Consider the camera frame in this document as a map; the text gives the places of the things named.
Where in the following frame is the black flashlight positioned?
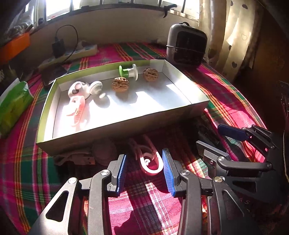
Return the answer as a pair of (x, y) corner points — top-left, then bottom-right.
(195, 115), (249, 162)

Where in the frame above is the brown walnut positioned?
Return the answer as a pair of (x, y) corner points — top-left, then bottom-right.
(112, 77), (129, 93)
(143, 68), (159, 82)

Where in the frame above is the black charger cable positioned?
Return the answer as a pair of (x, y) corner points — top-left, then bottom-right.
(55, 24), (79, 64)

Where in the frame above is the pink white clip massager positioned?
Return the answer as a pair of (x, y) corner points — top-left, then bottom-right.
(66, 95), (85, 126)

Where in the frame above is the white round cap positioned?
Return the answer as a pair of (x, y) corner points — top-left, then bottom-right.
(91, 138), (117, 166)

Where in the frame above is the pink cup-shaped piece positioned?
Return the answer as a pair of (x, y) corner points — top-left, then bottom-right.
(129, 135), (164, 176)

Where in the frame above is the orange box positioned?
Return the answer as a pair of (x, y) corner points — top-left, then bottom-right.
(0, 33), (30, 66)

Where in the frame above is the small white mushroom massager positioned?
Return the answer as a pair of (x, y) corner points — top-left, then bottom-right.
(89, 81), (106, 99)

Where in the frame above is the round white dome massager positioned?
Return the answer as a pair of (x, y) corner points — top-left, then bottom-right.
(68, 81), (90, 99)

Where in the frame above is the plastic bags pile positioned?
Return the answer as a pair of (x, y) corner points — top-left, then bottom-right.
(4, 6), (34, 39)

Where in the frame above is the plaid pink green cloth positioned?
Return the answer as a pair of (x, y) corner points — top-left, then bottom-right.
(1, 43), (264, 234)

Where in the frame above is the black charger adapter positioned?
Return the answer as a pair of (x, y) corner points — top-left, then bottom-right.
(52, 37), (66, 58)

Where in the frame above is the green white spool roller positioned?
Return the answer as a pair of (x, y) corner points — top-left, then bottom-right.
(118, 64), (138, 81)

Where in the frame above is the grey black mini heater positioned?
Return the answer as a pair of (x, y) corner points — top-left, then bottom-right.
(166, 22), (207, 68)

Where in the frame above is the black smartphone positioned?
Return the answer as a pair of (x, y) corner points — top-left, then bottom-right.
(41, 64), (68, 88)

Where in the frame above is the heart pattern curtain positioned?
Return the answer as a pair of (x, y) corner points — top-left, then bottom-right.
(199, 0), (263, 81)

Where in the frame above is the white power strip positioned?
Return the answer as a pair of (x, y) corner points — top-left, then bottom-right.
(38, 44), (98, 71)

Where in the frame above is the green tissue pack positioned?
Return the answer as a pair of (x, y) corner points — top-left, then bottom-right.
(1, 78), (34, 138)

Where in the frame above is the white green cardboard box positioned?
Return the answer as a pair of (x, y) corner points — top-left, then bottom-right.
(36, 60), (209, 156)

